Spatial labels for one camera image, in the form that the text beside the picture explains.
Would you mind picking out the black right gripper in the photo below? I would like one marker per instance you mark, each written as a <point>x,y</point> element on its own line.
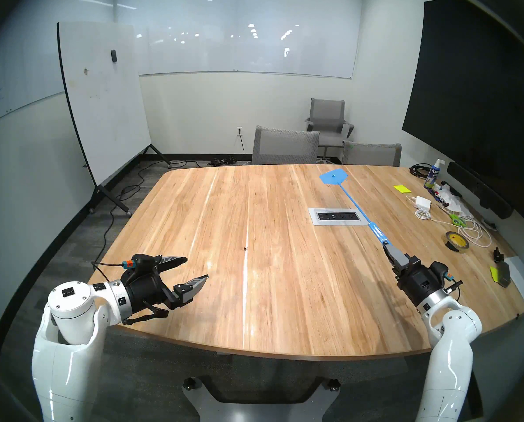
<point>422,282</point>

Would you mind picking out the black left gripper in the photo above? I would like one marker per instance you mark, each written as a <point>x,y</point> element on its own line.
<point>145,289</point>

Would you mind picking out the blue plastic fly swatter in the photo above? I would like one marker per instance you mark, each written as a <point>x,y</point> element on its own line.
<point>334,177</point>

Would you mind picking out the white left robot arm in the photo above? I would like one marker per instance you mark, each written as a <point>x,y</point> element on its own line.
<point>68,302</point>

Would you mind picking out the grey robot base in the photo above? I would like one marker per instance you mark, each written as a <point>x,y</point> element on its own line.
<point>262,412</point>

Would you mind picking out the black yellow tape roll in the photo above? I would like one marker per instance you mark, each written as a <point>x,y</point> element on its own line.
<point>464,246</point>

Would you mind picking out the yellow sticky note pad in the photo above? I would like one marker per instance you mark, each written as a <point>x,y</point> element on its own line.
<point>402,188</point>

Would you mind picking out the black dry erase marker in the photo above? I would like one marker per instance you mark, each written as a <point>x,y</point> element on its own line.
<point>441,198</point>

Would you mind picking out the crumpled white cloth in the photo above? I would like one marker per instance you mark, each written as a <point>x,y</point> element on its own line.
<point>457,203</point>

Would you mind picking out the silver table outlet box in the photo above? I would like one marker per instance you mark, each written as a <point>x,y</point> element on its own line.
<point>314,219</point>

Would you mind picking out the whiteboard cleaner spray bottle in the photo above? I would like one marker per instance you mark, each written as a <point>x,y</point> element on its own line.
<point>433,177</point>

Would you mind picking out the yellow sticky flag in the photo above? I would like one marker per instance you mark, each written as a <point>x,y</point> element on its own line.
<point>494,273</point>

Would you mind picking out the black base knob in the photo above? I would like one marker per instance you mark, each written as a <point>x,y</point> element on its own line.
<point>190,384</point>
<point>333,385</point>

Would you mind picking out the narrow grey mesh chair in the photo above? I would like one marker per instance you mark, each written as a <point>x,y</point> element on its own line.
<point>371,155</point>

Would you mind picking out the black video sound bar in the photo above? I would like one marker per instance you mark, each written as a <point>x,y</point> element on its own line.
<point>477,188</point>

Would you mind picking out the wide grey mesh chair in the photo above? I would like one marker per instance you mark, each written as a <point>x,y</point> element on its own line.
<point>284,146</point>

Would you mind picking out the grey office armchair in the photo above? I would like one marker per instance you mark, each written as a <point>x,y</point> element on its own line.
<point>328,113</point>

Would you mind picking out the rolling whiteboard on black stand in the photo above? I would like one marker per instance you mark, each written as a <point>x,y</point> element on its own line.
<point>103,109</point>

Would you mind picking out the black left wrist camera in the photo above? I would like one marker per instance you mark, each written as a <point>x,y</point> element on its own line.
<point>143,262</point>

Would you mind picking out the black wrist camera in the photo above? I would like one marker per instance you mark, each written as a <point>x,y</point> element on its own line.
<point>440,269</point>
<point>143,262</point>

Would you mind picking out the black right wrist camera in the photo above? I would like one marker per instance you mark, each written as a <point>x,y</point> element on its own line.
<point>440,269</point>

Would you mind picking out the large black wall screen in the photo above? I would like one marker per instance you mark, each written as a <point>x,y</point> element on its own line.
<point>473,96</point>

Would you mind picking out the large glass wall board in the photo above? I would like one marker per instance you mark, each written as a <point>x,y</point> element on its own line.
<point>244,52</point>

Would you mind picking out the glass wall board with writing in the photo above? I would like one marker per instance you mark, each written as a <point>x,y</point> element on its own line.
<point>7,91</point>

